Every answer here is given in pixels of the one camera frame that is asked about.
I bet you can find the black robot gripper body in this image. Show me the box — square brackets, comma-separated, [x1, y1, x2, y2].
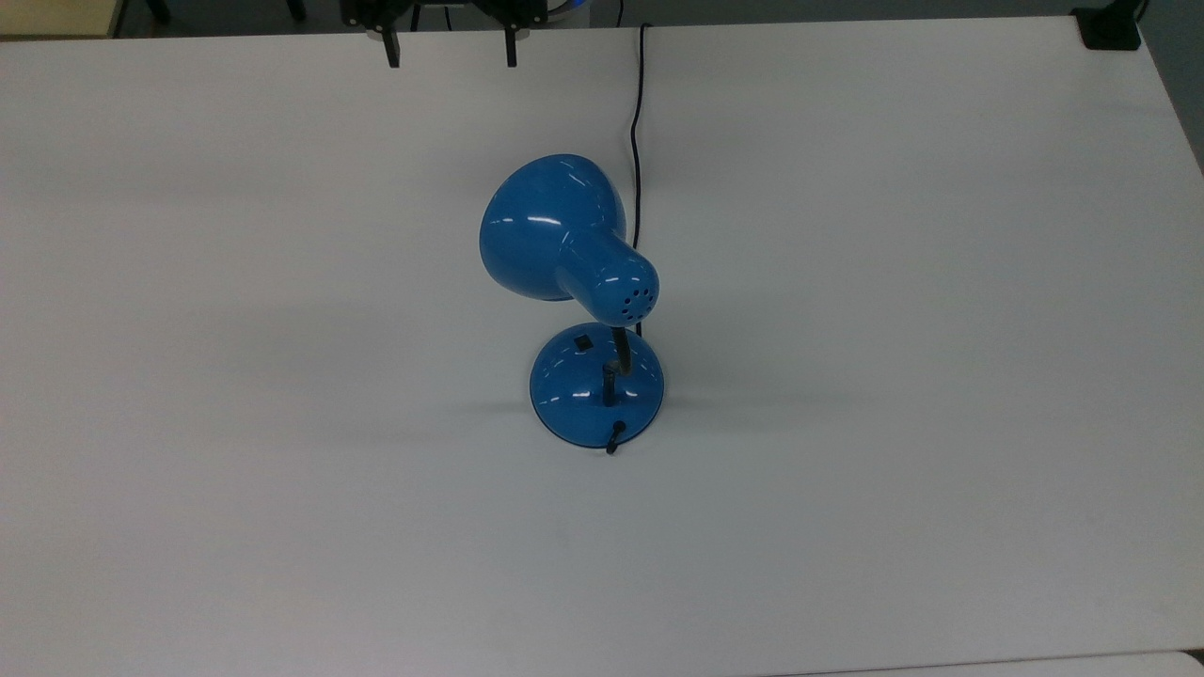
[340, 0, 548, 33]

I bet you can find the blue desk lamp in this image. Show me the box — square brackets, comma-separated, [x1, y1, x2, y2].
[477, 153, 668, 452]

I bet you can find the beige cabinet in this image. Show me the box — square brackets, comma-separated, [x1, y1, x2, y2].
[0, 0, 127, 40]

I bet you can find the black table clamp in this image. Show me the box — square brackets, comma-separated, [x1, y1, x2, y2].
[1071, 0, 1150, 52]

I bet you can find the black lamp power cable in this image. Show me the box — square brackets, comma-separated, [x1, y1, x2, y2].
[605, 23, 654, 457]

